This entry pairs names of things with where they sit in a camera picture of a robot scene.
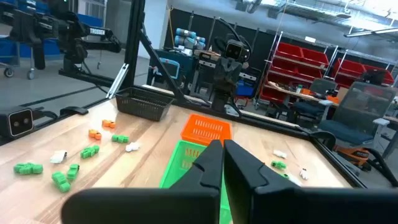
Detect red bin shelf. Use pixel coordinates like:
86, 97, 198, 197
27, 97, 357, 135
254, 30, 338, 110
325, 49, 398, 90

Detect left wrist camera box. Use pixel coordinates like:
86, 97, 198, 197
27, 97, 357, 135
224, 39, 244, 60

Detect wooden desk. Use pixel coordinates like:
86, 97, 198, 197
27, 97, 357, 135
267, 81, 340, 108

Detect black plastic basket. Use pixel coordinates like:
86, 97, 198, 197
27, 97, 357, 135
114, 86, 175, 122

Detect orange plastic basket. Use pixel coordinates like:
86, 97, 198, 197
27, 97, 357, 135
180, 113, 233, 147

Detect teal framed tablet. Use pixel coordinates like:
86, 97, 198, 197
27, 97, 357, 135
157, 57, 181, 80

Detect ceiling light tube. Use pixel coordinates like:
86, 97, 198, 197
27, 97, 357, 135
343, 27, 398, 38

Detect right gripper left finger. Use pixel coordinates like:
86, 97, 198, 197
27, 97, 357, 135
62, 139, 224, 224

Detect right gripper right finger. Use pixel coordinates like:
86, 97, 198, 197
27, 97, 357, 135
224, 139, 398, 224

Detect grey mesh office chair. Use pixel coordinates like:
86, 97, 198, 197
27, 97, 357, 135
317, 81, 398, 150

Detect blue box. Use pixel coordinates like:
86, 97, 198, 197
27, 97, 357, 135
235, 80, 255, 97

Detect blue seat office chair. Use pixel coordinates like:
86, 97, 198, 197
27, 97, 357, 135
292, 77, 338, 124

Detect green plastic basket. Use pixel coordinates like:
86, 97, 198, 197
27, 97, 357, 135
159, 139, 233, 224

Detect orange black power tool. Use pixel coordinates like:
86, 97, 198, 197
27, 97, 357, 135
334, 145, 373, 172

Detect black partition panels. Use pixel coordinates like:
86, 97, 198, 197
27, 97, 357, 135
163, 7, 280, 94

